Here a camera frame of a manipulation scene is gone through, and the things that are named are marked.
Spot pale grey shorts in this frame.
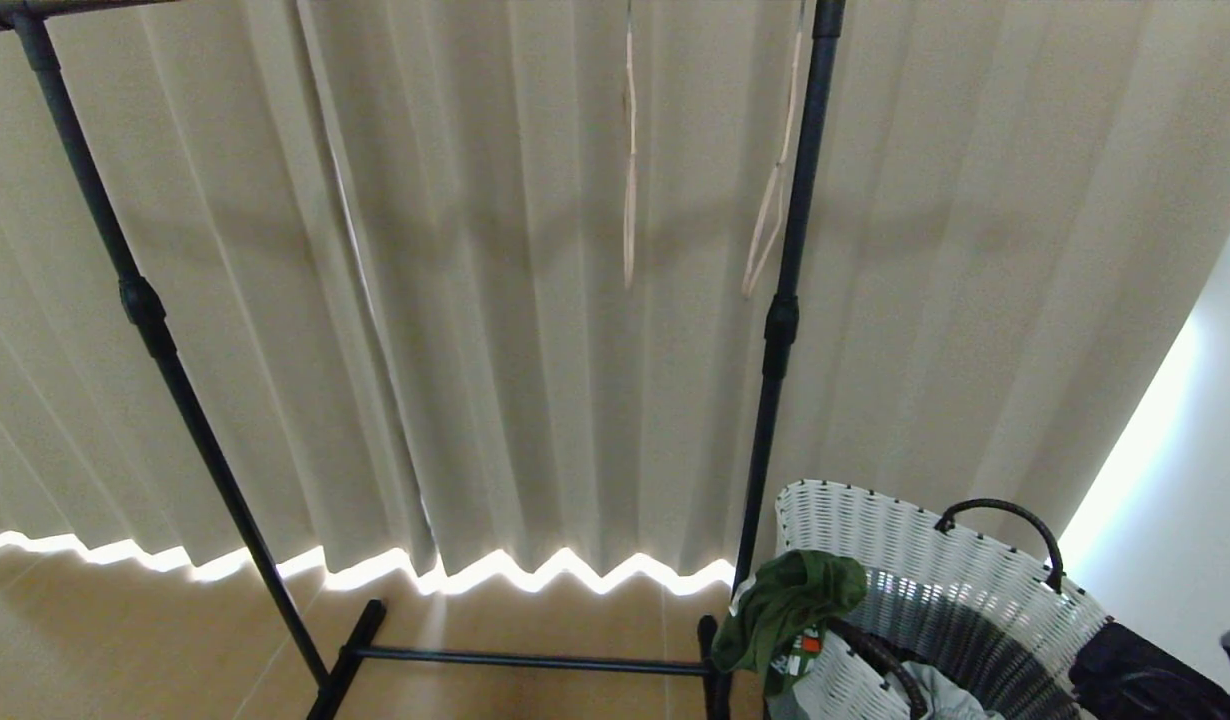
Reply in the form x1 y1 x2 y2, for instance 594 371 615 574
770 658 1002 720

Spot beige curtain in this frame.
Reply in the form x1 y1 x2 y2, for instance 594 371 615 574
0 0 1230 601

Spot white laundry basket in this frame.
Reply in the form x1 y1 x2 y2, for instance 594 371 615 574
763 479 1118 720

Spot black clothes rack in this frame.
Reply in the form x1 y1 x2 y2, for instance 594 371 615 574
0 0 848 720

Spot green garment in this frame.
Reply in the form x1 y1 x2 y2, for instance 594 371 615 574
711 549 870 699

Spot pink clothes hanger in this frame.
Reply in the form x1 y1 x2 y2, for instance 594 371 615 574
740 0 809 300
620 0 642 292

